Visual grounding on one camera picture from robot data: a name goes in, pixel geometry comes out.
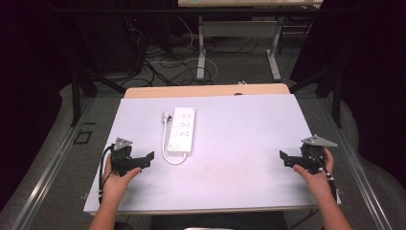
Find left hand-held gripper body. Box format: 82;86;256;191
109;137;146;177

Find metal floor rail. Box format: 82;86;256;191
317;95;395;230
9;96;98;230

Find white desk with metal legs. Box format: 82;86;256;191
177;0;325;82

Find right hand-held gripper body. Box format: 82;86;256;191
291;133;339;175

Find white power strip cable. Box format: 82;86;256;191
161;120;189;167

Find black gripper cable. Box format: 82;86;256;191
97;143;117;206
310;149;338;203

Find dark computer tower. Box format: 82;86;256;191
76;14;147;75

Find person's left hand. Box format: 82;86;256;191
101;154;143;204

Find person's dark clothing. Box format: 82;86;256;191
148;211;291;230

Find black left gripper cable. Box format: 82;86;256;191
97;143;117;206

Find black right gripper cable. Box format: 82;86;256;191
310;149;338;203

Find black metal stand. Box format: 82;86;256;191
70;61;127;127
287;66;343;129

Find tangle of floor cables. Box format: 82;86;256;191
121;15;266;88

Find black floor socket plate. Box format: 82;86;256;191
73;129;94;146

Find person's right hand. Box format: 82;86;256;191
292;147;335;201

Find black horizontal frame bar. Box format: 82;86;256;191
56;7;353;14

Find white power strip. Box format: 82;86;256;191
167;106;197;154

